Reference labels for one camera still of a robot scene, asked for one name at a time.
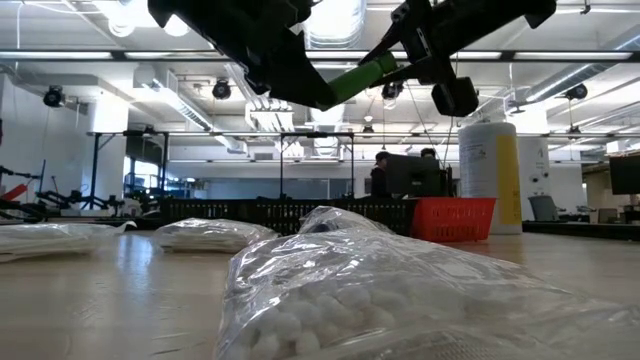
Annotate black ceiling spotlight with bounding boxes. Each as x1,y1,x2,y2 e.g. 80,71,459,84
42,84,67,109
381,81,405,102
211,78,233,101
564,82,590,102

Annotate black plastic basket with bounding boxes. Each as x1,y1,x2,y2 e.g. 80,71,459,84
329,197,419,238
247,197,332,237
159,197,250,234

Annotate clear bag of cotton balls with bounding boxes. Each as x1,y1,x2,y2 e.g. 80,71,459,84
0,221,137,265
154,217,280,254
298,205,396,236
214,227,640,360

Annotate red plastic basket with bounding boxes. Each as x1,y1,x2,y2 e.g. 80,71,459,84
410,196,498,244

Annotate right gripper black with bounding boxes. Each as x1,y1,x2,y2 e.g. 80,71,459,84
358,0,462,89

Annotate grey office chair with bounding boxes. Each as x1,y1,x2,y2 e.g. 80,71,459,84
527,194,561,223

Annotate white yellow wipes canister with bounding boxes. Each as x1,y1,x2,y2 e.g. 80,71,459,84
457,121,524,236

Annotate red tool handle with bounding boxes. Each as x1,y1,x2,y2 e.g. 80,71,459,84
0,182,32,203

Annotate dark desktop monitor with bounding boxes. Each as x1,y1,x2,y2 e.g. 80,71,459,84
608,153,640,197
384,153,454,200

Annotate green travel bottle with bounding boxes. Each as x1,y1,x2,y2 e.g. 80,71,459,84
327,50,400,110

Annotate black rack frame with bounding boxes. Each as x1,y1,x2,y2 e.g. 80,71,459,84
85,129,173,212

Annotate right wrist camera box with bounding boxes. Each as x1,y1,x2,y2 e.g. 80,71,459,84
431,76,480,119

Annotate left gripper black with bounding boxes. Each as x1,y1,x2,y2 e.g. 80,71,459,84
147,0,339,112

